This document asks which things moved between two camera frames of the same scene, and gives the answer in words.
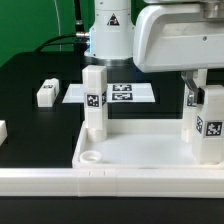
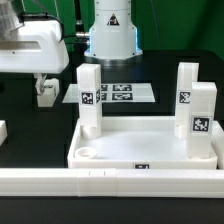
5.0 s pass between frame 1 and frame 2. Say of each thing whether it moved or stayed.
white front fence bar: stayed
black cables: moved
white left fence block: stayed
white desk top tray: moved
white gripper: moved
